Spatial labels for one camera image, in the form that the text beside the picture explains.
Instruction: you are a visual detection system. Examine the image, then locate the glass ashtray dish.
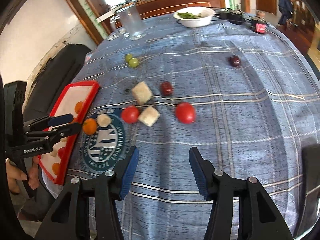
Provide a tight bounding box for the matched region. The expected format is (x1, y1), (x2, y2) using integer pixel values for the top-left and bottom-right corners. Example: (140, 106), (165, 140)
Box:
(107, 28), (129, 41)

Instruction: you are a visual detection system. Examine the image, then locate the black sofa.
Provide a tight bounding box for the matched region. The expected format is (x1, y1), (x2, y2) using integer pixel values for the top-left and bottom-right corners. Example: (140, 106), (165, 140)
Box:
(23, 44), (91, 121)

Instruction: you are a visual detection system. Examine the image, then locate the red rimmed white tray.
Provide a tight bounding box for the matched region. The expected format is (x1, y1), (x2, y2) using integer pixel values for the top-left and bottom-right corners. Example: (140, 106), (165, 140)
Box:
(38, 81), (100, 185)

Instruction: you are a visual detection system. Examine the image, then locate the clear glass pitcher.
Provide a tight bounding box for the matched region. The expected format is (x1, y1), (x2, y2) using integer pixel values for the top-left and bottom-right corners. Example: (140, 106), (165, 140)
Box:
(110, 3), (147, 41)

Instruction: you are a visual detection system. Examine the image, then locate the red jujube date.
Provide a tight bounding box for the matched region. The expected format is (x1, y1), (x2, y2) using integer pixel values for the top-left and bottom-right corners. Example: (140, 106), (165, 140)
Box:
(160, 81), (174, 96)

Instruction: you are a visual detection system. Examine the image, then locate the dark sauce bottle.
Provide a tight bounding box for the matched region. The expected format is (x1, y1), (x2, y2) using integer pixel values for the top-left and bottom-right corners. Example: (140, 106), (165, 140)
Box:
(251, 10), (268, 34)

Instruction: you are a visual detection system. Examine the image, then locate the blue jacket on post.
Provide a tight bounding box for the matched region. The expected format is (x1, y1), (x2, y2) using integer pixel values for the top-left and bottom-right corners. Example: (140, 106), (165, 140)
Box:
(278, 0), (293, 25)

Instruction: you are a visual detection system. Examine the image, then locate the green grape far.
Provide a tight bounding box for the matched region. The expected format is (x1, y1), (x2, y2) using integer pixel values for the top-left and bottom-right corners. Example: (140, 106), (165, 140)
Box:
(125, 54), (133, 62)

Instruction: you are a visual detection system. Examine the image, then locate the person's left hand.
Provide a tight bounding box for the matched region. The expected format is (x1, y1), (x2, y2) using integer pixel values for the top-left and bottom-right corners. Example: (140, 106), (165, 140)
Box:
(5, 156), (40, 194)

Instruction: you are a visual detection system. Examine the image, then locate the wooden sideboard cabinet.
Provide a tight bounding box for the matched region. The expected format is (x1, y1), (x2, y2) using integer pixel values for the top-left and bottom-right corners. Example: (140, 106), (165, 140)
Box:
(120, 0), (226, 19)

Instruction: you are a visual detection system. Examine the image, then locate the dark purple grape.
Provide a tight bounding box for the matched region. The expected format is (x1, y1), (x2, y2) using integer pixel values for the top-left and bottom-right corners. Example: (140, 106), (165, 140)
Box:
(228, 55), (241, 67)

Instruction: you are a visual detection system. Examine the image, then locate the white bowl with greens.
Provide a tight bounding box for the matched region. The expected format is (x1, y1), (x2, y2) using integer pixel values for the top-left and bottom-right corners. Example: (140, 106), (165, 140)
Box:
(173, 7), (215, 28)

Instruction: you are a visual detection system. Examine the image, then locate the black power adapter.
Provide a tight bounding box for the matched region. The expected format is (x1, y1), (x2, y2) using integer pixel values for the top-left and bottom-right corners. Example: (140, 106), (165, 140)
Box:
(217, 8), (244, 25)

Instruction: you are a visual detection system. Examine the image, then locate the red tomato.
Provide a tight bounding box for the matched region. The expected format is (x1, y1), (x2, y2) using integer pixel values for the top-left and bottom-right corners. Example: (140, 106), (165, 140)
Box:
(121, 106), (140, 124)
(175, 102), (196, 124)
(57, 147), (65, 159)

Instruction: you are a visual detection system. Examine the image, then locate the green grape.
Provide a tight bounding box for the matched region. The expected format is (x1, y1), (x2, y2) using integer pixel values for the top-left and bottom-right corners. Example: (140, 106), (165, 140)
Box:
(125, 54), (133, 62)
(128, 57), (139, 68)

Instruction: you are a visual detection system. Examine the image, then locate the orange tangerine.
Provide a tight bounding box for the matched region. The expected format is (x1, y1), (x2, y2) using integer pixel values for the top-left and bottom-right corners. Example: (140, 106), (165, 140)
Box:
(52, 163), (60, 176)
(82, 118), (98, 135)
(74, 101), (84, 114)

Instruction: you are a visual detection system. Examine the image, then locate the green grape near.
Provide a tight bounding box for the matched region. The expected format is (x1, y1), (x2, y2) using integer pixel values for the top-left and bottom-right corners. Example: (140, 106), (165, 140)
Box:
(128, 57), (139, 68)

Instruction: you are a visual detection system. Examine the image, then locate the blue plaid tablecloth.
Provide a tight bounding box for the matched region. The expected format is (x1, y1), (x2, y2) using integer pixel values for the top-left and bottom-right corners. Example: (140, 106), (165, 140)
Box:
(66, 15), (319, 239)

